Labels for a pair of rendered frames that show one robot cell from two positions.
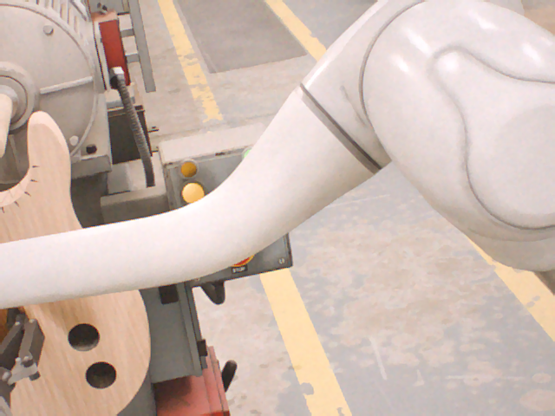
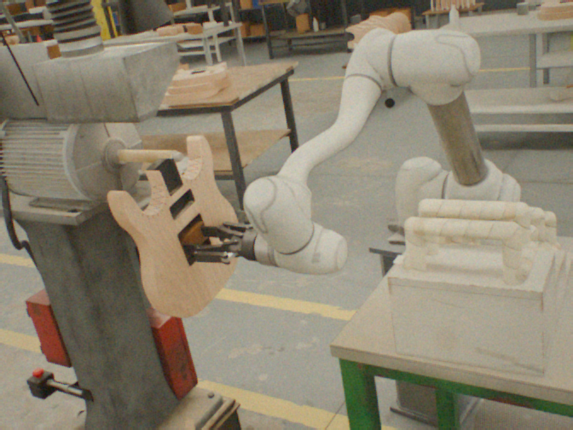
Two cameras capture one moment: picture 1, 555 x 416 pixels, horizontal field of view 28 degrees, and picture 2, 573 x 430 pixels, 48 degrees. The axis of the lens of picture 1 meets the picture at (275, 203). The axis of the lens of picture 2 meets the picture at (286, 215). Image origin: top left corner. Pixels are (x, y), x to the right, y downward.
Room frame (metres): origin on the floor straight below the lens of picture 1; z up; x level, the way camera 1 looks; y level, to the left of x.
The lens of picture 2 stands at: (0.00, 1.34, 1.69)
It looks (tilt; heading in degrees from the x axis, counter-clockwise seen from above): 22 degrees down; 311
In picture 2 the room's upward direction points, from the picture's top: 10 degrees counter-clockwise
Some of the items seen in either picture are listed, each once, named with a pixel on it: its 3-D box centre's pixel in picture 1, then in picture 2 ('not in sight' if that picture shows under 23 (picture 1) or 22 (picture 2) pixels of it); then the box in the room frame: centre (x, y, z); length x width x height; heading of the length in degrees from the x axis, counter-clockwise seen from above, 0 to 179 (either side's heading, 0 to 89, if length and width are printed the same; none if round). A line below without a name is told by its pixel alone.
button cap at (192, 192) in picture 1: (192, 191); not in sight; (1.43, 0.11, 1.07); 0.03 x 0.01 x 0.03; 96
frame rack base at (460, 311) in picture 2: not in sight; (472, 304); (0.44, 0.35, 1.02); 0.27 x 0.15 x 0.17; 10
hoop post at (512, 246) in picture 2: not in sight; (512, 256); (0.35, 0.38, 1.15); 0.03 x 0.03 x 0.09
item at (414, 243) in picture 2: not in sight; (415, 249); (0.51, 0.41, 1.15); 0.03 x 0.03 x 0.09
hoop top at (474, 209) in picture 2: not in sight; (471, 209); (0.44, 0.31, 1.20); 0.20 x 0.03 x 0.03; 9
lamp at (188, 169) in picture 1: (188, 170); not in sight; (1.43, 0.11, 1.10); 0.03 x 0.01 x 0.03; 96
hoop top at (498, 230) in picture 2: not in sight; (460, 228); (0.43, 0.40, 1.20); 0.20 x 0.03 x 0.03; 9
